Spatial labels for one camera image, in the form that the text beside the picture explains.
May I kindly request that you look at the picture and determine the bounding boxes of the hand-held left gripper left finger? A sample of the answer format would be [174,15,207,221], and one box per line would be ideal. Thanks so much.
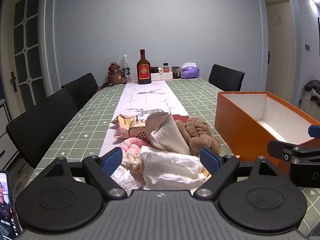
[45,147,128,201]

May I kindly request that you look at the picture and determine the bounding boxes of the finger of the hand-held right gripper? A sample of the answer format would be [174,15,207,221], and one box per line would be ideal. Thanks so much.
[267,140,320,167]
[308,124,320,138]

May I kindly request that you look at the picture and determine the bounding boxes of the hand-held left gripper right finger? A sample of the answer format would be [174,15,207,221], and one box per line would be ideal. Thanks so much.
[194,147,278,202]

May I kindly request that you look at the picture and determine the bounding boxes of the pink white knitted cloth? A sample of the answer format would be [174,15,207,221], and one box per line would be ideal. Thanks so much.
[120,137,151,176]

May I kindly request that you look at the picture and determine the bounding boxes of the translucent white plastic bag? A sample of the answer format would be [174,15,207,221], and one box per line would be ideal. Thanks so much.
[110,166,141,197]

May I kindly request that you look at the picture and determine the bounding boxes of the brown plush toy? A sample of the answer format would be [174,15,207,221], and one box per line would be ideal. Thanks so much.
[174,117,221,156]

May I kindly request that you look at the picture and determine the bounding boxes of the white paper towel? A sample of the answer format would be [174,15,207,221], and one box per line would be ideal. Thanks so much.
[139,146,208,191]

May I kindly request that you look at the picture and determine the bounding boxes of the orange cardboard box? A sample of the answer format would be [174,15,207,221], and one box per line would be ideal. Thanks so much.
[214,91,320,168]

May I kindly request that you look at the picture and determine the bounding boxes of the beige towel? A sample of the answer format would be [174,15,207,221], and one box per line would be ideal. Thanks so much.
[145,112,191,155]

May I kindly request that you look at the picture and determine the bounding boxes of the light sofa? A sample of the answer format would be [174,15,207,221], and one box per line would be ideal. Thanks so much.
[299,90,320,125]

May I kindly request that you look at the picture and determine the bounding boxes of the orange snack packet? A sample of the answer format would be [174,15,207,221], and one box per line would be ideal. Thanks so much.
[111,114,140,140]

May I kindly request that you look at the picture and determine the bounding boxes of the perforated wooden box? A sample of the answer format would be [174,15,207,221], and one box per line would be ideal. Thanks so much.
[128,119,153,143]

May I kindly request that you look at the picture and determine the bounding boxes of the dark jacket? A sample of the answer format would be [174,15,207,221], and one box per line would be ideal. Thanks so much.
[304,79,320,96]

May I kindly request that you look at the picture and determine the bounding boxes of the dark red block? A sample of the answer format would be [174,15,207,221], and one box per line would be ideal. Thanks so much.
[172,114,190,124]

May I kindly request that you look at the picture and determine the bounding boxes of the white printed table runner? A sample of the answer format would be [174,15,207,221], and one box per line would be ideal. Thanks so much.
[99,80,192,157]

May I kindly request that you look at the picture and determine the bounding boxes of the black chair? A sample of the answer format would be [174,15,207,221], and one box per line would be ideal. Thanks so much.
[209,64,245,92]
[61,73,99,110]
[6,87,79,168]

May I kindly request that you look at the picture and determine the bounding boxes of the brown bear figure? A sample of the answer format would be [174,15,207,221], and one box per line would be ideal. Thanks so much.
[107,62,127,85]

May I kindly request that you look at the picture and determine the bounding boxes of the cream plain door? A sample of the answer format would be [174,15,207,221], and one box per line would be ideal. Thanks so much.
[265,0,297,105]

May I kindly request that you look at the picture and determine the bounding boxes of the purple tissue pack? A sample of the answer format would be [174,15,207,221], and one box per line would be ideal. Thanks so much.
[180,62,200,78]

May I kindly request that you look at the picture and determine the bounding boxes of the brown bottle with red label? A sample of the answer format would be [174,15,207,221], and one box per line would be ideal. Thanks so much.
[137,49,152,85]

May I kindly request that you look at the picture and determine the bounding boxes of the clear plastic water bottle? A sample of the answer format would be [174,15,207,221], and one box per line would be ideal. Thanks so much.
[122,54,131,82]

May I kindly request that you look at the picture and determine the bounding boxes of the white rectangular box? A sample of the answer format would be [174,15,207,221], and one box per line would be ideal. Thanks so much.
[151,71,173,81]

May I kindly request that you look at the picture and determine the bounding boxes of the white drawer cabinet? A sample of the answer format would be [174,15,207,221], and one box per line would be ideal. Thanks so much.
[0,99,19,166]

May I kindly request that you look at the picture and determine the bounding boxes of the smartphone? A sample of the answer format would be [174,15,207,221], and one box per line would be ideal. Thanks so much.
[0,171,24,240]

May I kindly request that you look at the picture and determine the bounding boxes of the glass panel door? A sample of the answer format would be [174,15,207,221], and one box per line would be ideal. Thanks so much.
[0,0,48,112]

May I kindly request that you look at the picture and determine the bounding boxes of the dark door handle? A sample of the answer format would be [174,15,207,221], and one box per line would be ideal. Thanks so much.
[10,71,18,92]

